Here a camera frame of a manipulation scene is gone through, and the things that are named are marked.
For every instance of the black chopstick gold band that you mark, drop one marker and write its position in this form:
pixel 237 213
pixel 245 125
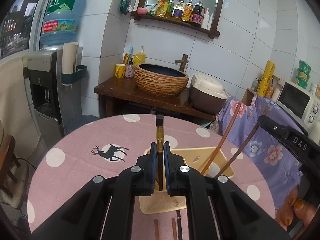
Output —
pixel 160 143

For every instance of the green stacked containers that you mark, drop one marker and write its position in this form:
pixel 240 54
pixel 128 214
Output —
pixel 303 74

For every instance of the grey water dispenser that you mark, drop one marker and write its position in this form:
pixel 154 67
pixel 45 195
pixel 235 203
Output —
pixel 56 96

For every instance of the white microwave oven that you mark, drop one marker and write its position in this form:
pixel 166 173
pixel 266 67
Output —
pixel 301 105

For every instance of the right hand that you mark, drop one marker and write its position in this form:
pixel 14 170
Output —
pixel 293 206

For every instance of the beige perforated utensil holder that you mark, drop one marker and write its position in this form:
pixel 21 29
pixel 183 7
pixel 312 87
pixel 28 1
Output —
pixel 183 183

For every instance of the pink polka dot tablecloth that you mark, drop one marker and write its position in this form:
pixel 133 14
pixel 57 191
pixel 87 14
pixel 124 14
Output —
pixel 70 164

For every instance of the blue water jug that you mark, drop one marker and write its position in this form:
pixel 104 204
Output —
pixel 60 21

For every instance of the wooden chair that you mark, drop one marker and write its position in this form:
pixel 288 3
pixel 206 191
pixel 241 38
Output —
pixel 14 175

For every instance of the yellow mug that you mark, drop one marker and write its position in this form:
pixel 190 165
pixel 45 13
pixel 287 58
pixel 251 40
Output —
pixel 120 70

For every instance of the yellow roll package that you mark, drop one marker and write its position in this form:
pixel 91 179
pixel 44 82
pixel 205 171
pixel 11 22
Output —
pixel 266 78

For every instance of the bronze faucet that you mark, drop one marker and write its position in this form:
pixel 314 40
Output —
pixel 182 62

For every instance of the brown wooden chopstick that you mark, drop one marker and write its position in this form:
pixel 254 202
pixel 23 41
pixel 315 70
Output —
pixel 174 229
pixel 240 149
pixel 156 226

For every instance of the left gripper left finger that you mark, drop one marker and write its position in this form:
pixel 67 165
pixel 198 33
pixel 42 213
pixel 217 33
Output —
pixel 103 208

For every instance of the purple floral cloth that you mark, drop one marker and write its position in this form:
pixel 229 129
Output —
pixel 277 166

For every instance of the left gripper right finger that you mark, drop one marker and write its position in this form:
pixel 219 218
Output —
pixel 231 214

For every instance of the yellow soap dispenser bottle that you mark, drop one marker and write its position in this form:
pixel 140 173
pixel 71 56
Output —
pixel 139 57

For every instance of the woven brown basin sink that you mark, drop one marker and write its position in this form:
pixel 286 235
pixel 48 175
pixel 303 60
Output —
pixel 160 81

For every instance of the dark wooden wall shelf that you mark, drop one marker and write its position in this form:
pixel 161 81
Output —
pixel 200 15

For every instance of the white brown rice cooker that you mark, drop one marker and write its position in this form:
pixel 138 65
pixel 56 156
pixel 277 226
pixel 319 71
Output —
pixel 206 94

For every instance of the black chopstick plain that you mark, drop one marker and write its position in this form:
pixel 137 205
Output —
pixel 179 225

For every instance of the dark wooden sink counter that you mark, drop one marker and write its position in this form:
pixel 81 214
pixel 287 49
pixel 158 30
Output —
pixel 126 89

